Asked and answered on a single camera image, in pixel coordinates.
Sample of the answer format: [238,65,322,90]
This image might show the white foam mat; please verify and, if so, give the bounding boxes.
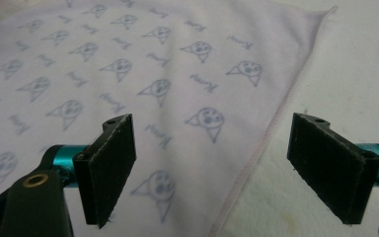
[206,0,379,237]

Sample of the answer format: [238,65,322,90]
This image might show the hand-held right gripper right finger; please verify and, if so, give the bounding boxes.
[286,112,379,225]

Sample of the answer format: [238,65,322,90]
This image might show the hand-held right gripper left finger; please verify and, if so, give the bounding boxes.
[52,113,137,229]

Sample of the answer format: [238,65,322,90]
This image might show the lilac printed towel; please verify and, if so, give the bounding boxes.
[0,0,339,237]

